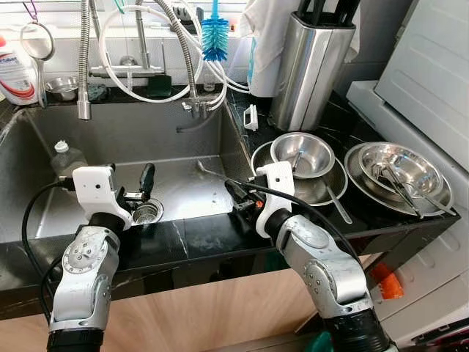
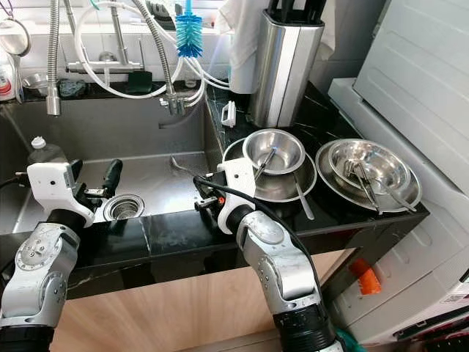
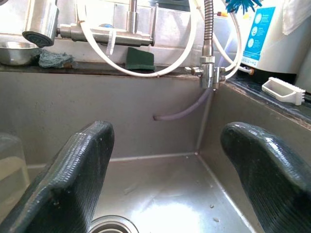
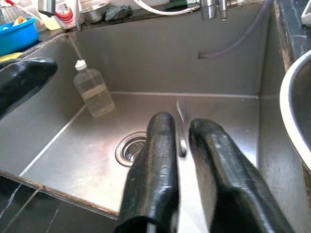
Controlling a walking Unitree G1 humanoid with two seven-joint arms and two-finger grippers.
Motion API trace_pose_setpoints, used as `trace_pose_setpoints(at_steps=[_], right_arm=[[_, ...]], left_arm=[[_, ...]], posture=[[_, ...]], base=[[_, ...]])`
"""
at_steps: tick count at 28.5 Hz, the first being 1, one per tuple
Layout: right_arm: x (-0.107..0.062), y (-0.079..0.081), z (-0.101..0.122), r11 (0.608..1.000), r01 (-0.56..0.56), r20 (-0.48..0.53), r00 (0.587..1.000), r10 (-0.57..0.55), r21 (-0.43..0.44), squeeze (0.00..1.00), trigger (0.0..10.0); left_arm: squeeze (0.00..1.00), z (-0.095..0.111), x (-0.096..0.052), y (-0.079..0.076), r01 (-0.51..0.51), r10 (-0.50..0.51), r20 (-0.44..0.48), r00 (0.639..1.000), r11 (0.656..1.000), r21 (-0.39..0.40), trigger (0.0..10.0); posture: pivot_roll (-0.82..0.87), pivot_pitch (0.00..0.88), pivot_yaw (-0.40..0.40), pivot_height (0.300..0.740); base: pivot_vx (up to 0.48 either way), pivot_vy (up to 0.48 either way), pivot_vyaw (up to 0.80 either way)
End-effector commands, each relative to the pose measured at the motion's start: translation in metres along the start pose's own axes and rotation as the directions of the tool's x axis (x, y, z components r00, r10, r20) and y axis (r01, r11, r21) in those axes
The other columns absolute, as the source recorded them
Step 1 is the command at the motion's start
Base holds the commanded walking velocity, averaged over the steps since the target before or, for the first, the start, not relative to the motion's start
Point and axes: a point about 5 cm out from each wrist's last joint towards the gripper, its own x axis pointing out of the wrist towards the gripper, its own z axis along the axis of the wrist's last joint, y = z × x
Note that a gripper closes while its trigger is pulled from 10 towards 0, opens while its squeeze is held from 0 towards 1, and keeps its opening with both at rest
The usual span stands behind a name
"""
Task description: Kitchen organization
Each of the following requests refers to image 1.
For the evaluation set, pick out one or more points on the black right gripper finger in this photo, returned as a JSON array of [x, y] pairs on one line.
[[234, 188], [239, 209]]

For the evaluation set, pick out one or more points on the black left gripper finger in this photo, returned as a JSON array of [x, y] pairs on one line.
[[147, 180]]

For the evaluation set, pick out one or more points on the small steel bowl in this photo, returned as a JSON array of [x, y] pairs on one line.
[[315, 147]]

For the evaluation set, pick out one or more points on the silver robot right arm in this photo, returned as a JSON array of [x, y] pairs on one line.
[[322, 271]]

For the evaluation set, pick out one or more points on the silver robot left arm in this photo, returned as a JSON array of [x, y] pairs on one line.
[[84, 279]]

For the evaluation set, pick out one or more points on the wooden kitchen cabinet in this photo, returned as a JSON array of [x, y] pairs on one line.
[[205, 315]]

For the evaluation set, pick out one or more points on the steel sink drain strainer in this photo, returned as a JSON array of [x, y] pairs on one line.
[[152, 213]]

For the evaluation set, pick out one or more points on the stainless steel sink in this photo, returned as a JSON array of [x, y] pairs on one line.
[[146, 132]]

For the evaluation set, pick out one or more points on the small white plastic clip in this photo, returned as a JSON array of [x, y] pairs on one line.
[[250, 119]]

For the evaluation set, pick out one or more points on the clear plastic bottle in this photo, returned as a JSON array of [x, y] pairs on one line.
[[69, 163]]

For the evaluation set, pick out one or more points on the dark green sponge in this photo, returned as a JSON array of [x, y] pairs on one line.
[[165, 86]]

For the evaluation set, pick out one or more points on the grey scouring pad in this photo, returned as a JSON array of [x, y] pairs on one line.
[[102, 94]]

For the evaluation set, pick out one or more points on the large steel plate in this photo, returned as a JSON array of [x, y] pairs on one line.
[[357, 183]]

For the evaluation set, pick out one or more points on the chrome tap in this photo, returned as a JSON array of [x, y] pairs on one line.
[[128, 71]]

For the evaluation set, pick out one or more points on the tiny steel bowl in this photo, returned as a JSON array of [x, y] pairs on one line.
[[62, 86]]

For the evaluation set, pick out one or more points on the stainless steel knife block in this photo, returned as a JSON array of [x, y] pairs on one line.
[[308, 73]]

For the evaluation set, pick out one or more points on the white hanging cloth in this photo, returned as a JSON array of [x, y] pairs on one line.
[[267, 44]]

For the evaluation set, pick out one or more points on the large steel bowl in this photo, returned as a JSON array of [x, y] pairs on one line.
[[421, 165]]

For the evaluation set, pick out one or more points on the blue bottle brush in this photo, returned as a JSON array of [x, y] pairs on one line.
[[215, 40]]

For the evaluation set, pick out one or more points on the white appliance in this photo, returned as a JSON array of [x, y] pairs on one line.
[[440, 279]]

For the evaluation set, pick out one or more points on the green rubbish bag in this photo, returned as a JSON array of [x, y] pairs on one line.
[[319, 343]]

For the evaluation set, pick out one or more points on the orange plastic object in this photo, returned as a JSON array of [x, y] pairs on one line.
[[388, 282]]

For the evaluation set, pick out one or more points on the white red dish soap bottle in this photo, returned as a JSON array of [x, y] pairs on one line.
[[18, 77]]

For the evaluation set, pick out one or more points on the metal mesh strainer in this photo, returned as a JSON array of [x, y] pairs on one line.
[[37, 42]]

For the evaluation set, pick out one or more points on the grey appliance lid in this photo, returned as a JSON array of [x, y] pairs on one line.
[[432, 73]]

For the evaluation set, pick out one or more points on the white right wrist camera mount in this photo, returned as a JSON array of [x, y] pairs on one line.
[[277, 174]]

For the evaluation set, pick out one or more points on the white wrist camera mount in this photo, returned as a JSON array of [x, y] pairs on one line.
[[95, 192], [277, 174]]

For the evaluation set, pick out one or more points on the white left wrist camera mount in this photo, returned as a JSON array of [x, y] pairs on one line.
[[95, 192]]

